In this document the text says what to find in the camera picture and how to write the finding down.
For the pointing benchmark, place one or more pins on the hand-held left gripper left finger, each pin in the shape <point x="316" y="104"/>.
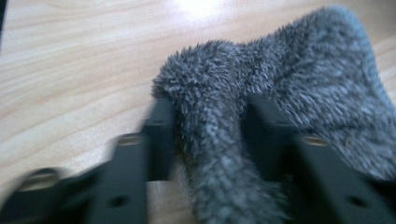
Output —
<point x="130" y="174"/>

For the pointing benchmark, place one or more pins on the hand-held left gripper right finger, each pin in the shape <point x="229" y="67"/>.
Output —
<point x="311" y="180"/>

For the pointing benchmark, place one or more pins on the grey fluffy towel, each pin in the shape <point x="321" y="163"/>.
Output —
<point x="311" y="77"/>

